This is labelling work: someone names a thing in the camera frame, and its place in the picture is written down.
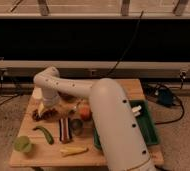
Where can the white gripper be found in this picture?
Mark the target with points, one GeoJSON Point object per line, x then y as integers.
{"type": "Point", "coordinates": [49, 99]}

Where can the dark red grape bunch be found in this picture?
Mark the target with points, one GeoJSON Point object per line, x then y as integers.
{"type": "Point", "coordinates": [46, 115]}

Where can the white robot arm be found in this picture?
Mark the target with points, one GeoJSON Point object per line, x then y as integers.
{"type": "Point", "coordinates": [121, 139]}

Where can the small metal cup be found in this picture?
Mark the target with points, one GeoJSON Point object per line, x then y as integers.
{"type": "Point", "coordinates": [76, 126]}

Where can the white stacked cups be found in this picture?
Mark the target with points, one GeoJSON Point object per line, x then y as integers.
{"type": "Point", "coordinates": [37, 94]}

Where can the striped black red block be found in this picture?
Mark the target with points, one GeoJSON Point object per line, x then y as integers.
{"type": "Point", "coordinates": [65, 135]}

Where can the green chili pepper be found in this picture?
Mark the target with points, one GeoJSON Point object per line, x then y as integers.
{"type": "Point", "coordinates": [46, 133]}

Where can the orange red fruit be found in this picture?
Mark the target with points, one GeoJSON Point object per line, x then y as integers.
{"type": "Point", "coordinates": [85, 112]}

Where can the green plastic tray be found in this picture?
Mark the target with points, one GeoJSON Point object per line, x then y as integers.
{"type": "Point", "coordinates": [143, 121]}

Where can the blue power adapter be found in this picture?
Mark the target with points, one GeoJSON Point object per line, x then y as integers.
{"type": "Point", "coordinates": [165, 97]}

